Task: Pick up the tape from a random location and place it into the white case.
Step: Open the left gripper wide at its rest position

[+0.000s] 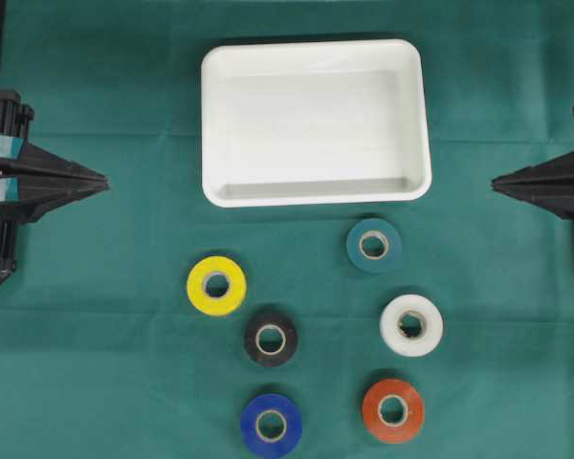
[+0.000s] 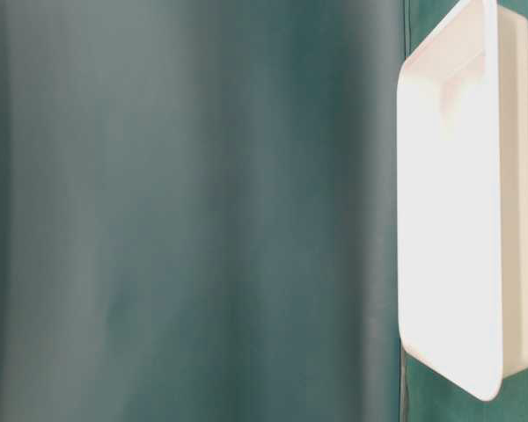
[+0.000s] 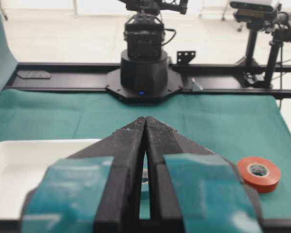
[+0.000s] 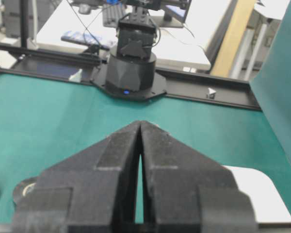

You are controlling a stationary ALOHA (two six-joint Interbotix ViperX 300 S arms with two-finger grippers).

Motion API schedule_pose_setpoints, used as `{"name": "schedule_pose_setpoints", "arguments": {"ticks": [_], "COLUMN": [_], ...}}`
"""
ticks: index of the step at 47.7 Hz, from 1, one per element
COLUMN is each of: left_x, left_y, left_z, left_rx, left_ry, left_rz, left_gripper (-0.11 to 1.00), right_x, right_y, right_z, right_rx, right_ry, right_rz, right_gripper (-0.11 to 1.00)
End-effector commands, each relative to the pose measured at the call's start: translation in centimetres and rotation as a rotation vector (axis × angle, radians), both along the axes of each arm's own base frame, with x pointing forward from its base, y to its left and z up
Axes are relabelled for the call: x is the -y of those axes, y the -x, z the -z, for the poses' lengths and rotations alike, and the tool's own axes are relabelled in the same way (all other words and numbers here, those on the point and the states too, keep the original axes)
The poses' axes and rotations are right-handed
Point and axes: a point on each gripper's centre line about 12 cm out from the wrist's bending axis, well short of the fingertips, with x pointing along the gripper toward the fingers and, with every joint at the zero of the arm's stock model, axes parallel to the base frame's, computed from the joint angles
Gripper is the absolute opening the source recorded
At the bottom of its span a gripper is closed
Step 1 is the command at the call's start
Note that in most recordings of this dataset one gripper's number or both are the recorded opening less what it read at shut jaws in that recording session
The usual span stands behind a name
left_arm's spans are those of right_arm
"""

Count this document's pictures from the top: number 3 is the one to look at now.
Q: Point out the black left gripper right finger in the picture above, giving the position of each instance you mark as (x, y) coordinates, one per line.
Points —
(193, 189)

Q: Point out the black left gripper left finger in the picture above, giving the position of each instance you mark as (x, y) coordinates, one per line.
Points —
(95, 190)

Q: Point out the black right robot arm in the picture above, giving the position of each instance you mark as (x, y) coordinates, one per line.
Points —
(145, 73)

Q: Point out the red tape roll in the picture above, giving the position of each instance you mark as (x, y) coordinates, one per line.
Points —
(259, 173)

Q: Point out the white plastic case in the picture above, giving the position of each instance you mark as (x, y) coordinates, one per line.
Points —
(23, 164)

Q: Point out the green table cloth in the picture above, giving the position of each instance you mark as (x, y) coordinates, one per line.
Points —
(233, 126)

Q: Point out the black mounting rail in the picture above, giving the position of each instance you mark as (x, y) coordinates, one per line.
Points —
(105, 78)

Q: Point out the black camera stand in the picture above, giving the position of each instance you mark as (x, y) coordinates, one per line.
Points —
(269, 29)

